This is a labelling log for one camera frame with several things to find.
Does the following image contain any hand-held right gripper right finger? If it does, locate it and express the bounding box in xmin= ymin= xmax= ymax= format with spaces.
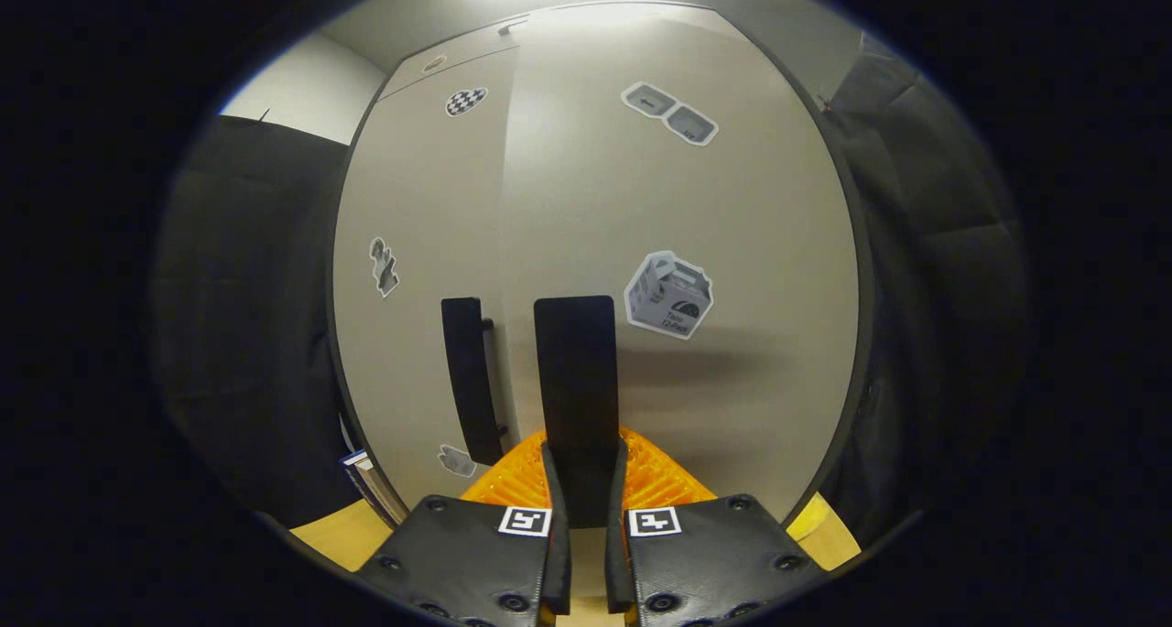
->
xmin=604 ymin=428 xmax=830 ymax=627

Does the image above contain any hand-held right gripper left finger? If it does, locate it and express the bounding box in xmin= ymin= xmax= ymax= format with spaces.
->
xmin=353 ymin=430 xmax=573 ymax=627

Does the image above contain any black door handle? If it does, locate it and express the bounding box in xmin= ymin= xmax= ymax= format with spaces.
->
xmin=534 ymin=295 xmax=619 ymax=529
xmin=440 ymin=297 xmax=507 ymax=468

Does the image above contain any grey double-door shoe cabinet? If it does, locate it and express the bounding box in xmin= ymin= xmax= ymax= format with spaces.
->
xmin=325 ymin=0 xmax=875 ymax=536

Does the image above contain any grey shoe cabinet door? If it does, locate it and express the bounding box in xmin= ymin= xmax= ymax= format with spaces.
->
xmin=499 ymin=5 xmax=862 ymax=527
xmin=331 ymin=46 xmax=523 ymax=523

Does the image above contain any grey cabinet drawer front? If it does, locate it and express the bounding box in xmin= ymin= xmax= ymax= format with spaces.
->
xmin=377 ymin=9 xmax=532 ymax=102

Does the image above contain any row of books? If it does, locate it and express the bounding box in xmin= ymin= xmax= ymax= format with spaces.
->
xmin=341 ymin=449 xmax=410 ymax=527

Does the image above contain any black backdrop cloth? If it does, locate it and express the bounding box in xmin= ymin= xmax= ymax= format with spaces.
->
xmin=146 ymin=32 xmax=1031 ymax=550

